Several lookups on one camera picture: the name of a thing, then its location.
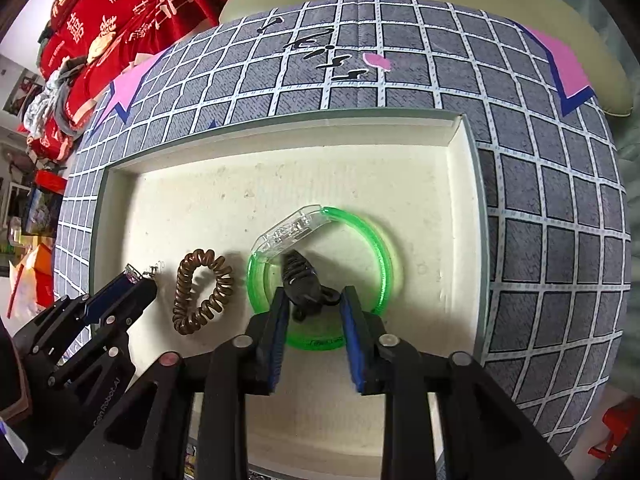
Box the cream shallow tray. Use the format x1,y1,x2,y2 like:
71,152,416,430
89,110,493,480

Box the red printed bedding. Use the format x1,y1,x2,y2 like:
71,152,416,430
20,0,261,161

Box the black hair claw clip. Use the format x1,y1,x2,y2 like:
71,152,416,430
281,249,346,322

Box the blue printed box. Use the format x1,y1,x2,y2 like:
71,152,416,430
25,185,66,236

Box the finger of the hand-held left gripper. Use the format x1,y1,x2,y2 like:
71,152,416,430
15,263,141,361
45,278,158,386

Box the red plastic stool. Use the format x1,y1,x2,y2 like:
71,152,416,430
587,395,636,461

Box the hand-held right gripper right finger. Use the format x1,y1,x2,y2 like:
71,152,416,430
339,285,576,480

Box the green translucent bangle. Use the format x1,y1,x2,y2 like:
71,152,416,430
247,204,396,351

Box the red flat box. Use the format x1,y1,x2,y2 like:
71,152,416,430
32,170,68,191

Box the grey checked table cloth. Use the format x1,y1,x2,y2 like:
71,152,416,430
52,0,632,480

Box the orange bag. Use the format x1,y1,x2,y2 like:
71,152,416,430
7,245,56,311

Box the grey crumpled clothes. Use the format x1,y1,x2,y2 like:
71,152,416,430
22,57,88,136

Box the silver pink gem brooch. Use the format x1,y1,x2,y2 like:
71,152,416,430
124,262,162,281

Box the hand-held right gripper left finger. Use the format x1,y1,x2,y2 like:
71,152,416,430
65,287,291,480

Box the brown spiral hair tie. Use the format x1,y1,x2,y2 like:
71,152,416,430
172,248,235,335

